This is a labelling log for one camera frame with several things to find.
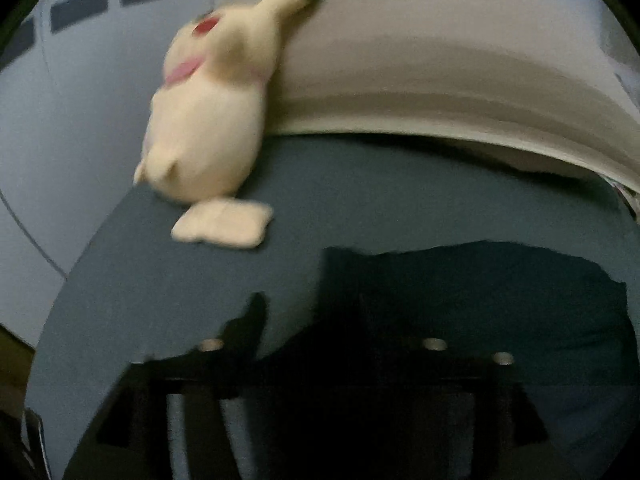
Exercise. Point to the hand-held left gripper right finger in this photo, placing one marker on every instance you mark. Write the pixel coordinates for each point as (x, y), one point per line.
(425, 365)

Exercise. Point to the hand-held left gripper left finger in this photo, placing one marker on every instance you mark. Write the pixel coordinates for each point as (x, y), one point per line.
(245, 330)

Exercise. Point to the dark zip-up jacket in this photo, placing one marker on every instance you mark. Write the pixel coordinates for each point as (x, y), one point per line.
(475, 300)

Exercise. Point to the bed with grey sheet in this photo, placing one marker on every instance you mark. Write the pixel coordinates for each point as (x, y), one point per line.
(350, 195)

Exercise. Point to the yellow plush toy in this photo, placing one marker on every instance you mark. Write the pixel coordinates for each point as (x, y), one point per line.
(205, 125)

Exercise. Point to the white wardrobe with dark panels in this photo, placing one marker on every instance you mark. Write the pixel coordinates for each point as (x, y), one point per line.
(75, 135)

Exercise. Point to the long beige pillow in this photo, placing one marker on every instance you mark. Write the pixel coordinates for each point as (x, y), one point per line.
(450, 60)

